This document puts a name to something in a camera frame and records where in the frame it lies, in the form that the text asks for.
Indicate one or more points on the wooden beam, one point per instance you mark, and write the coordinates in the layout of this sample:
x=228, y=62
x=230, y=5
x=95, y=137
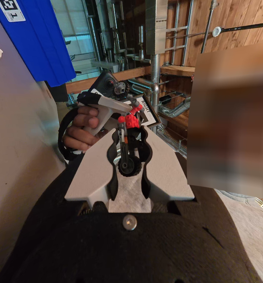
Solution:
x=136, y=73

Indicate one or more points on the round metal duct pipe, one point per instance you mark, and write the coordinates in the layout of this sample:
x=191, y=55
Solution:
x=155, y=75

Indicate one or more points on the lego motorcycle body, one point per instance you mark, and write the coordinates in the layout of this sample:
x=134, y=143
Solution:
x=129, y=165

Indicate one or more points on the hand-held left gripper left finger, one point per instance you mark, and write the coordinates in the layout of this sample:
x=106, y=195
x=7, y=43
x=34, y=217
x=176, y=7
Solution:
x=91, y=174

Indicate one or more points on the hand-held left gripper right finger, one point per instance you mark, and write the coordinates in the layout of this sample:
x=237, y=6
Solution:
x=169, y=174

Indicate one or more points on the person's right hand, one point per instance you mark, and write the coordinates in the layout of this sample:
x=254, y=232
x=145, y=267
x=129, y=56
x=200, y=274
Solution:
x=80, y=137

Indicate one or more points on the rectangular metal duct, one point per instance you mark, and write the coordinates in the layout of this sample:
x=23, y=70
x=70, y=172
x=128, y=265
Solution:
x=155, y=26

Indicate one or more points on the framed marker sign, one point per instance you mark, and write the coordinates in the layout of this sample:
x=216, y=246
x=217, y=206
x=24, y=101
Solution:
x=149, y=115

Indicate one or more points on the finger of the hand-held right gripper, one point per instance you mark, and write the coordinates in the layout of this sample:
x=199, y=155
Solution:
x=116, y=104

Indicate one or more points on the black panel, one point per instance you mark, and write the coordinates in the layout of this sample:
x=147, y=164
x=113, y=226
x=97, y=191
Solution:
x=56, y=91

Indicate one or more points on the blue plastic bin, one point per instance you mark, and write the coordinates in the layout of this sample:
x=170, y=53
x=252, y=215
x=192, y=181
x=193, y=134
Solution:
x=38, y=42

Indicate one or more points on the lego wheel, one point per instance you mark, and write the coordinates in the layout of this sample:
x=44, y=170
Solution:
x=120, y=88

